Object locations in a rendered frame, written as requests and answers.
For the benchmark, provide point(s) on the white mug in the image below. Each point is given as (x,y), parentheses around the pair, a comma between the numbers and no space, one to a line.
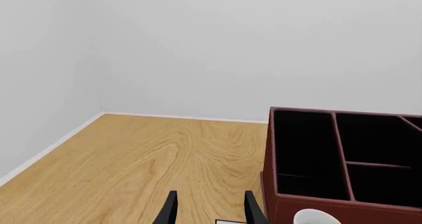
(313,217)

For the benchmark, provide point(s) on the red-brown desk caddy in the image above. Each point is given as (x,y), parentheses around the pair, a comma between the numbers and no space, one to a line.
(346,159)

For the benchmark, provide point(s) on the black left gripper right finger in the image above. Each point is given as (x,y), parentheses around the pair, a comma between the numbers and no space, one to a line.
(254,210)

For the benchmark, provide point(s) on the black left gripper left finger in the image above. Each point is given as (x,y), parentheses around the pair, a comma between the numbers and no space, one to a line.
(168,210)

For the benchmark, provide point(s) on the white book with black edge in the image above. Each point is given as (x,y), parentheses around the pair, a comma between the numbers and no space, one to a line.
(229,221)

